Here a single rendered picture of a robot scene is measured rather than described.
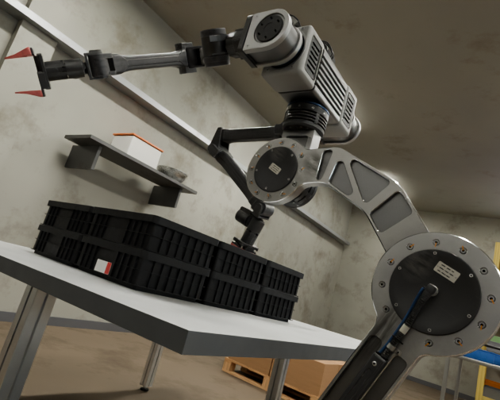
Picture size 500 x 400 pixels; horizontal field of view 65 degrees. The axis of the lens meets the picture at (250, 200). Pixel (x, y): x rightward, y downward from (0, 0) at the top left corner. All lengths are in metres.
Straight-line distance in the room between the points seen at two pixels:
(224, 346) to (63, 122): 3.47
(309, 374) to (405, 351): 2.81
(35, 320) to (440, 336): 0.95
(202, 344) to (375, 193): 0.54
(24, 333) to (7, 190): 2.74
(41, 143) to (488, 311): 3.64
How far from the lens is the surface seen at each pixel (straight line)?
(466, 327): 0.86
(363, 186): 1.01
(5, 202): 3.86
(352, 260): 9.34
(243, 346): 0.83
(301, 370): 3.69
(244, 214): 1.61
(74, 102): 4.13
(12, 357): 1.20
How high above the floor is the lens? 0.79
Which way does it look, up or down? 13 degrees up
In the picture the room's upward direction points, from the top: 16 degrees clockwise
